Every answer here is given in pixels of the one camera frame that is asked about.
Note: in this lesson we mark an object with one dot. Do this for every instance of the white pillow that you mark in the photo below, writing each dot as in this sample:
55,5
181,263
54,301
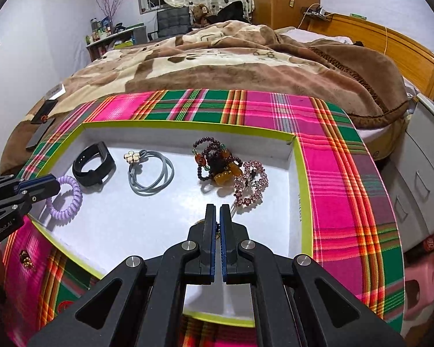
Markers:
311,36

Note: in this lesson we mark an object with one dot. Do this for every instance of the white power strip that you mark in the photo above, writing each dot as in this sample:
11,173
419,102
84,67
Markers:
316,12

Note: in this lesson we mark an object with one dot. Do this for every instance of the grey office chair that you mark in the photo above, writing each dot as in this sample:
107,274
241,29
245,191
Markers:
173,21

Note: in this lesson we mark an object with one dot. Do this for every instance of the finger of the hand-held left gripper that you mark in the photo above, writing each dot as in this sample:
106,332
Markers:
36,182
43,192

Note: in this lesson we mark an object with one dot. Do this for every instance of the grey nightstand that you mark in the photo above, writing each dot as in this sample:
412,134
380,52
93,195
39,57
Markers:
423,173

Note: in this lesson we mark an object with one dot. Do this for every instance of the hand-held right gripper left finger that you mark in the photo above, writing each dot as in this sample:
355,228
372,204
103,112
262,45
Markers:
211,245

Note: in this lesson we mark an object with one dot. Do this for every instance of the black bag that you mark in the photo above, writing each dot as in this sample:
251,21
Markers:
229,12

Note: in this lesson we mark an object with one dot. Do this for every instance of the assorted toiletry bottles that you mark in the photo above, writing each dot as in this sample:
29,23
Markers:
99,32

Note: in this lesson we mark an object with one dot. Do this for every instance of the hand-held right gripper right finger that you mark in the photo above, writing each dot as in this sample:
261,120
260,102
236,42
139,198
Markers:
224,245

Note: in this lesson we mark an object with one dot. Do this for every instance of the wooden bed headboard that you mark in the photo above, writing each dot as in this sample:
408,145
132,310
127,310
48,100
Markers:
408,54

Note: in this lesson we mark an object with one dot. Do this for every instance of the pink plastic stool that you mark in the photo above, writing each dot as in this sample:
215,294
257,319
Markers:
421,285

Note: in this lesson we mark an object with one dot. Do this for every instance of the small gold brooch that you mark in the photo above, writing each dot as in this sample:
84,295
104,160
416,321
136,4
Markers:
26,259

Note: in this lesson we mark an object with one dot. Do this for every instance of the purple flower branches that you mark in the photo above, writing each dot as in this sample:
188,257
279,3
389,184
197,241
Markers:
112,5

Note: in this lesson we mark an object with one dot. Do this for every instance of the yellow cardboard box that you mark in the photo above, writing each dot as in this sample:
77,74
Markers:
148,220

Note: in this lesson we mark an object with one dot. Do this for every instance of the grey shelf desk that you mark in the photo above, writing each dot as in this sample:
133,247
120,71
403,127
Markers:
126,39

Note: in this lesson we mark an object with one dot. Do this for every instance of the small gold metal trinket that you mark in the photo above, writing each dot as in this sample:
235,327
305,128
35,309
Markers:
217,233

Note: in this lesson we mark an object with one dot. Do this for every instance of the brown teddy bear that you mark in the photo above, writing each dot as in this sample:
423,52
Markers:
200,15

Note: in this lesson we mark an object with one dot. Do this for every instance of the black wristband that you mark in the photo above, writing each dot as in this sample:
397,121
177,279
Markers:
106,159

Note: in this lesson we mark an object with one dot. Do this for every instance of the black phone with red charm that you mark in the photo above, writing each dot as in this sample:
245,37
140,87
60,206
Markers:
45,110

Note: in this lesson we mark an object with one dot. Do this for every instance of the brown beige plush blanket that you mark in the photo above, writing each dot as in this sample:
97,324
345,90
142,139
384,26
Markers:
220,65

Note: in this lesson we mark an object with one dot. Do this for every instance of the pink green plaid cloth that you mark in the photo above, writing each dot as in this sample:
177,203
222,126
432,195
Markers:
340,188

